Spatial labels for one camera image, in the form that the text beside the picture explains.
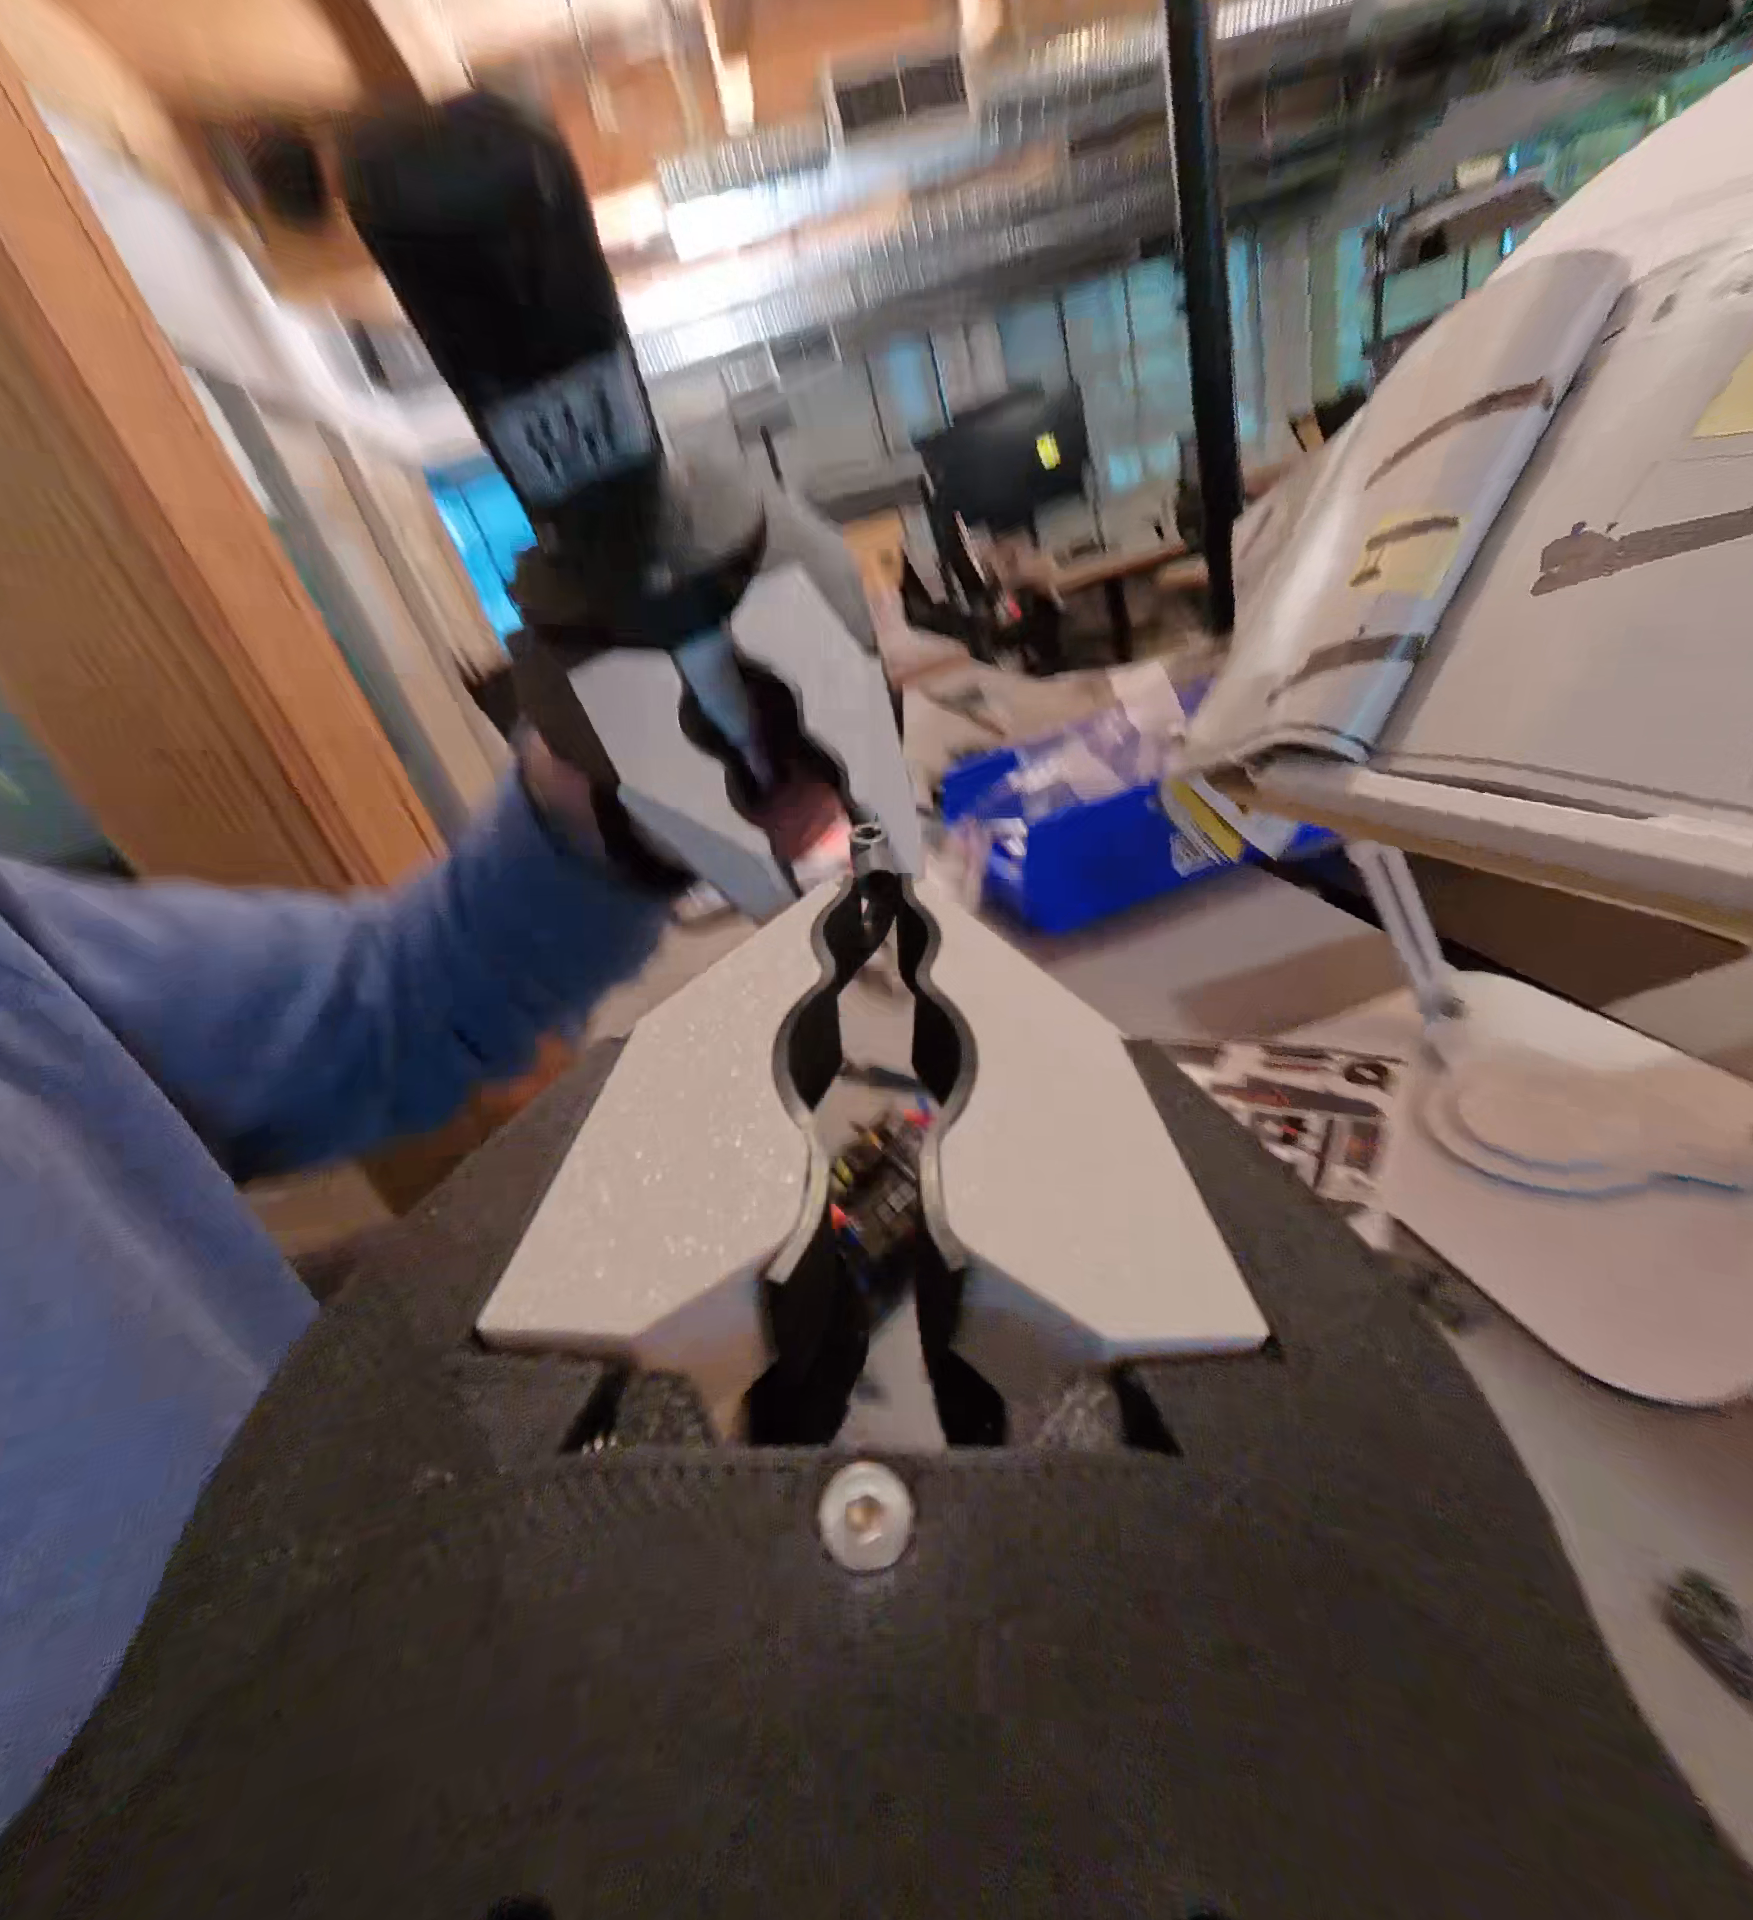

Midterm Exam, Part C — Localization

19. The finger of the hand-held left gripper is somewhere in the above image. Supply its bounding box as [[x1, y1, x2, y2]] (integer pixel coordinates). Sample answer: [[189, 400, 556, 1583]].
[[735, 558, 925, 879], [570, 642, 802, 919]]

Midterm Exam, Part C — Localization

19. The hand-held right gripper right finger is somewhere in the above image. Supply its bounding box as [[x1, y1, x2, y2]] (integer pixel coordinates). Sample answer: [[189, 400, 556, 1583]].
[[895, 881, 1276, 1448]]

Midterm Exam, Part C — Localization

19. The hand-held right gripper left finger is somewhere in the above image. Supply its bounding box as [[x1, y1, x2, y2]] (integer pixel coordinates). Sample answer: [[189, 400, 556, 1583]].
[[476, 881, 862, 1448]]

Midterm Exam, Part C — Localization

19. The person's left forearm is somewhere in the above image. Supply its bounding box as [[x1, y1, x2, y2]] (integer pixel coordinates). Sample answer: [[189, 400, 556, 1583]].
[[202, 780, 670, 1187]]

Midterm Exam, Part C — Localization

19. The partly built lego car chassis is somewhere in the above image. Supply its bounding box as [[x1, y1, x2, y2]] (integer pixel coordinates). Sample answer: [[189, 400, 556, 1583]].
[[818, 1100, 946, 1290]]

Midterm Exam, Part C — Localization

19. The lego sticker sheet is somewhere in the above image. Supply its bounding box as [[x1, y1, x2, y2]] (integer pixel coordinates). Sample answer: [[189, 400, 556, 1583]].
[[1174, 1036, 1406, 1253]]

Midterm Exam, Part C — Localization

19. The lego instruction booklet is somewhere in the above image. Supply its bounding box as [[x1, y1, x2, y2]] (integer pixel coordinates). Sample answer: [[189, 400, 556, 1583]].
[[1176, 15, 1753, 902]]

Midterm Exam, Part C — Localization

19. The person's left hand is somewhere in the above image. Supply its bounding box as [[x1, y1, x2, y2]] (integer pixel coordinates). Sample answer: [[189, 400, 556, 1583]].
[[512, 719, 853, 902]]

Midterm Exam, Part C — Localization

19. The clear plastic bag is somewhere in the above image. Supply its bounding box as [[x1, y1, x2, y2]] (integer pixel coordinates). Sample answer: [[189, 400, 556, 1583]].
[[997, 660, 1208, 841]]

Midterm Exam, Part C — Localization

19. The black monitor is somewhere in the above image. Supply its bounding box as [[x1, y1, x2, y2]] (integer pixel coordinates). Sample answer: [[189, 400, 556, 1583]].
[[915, 382, 1095, 534]]

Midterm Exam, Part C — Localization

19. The blue plastic bin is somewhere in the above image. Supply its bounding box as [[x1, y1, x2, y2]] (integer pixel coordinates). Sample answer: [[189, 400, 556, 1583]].
[[937, 734, 1343, 936]]

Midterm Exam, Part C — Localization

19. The wooden pillar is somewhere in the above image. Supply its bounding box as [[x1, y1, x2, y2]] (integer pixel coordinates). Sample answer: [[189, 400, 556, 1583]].
[[0, 0, 445, 894]]

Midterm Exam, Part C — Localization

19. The black pole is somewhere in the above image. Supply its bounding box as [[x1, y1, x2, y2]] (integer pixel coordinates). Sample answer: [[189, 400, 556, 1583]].
[[1162, 0, 1249, 635]]

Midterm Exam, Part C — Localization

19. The white book stand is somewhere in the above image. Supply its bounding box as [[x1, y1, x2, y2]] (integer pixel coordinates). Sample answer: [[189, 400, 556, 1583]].
[[1235, 751, 1753, 1411]]

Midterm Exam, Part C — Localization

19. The dark grey lego bracket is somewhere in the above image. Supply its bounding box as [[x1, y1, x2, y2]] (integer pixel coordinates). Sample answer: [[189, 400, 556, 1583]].
[[1657, 1566, 1753, 1718]]

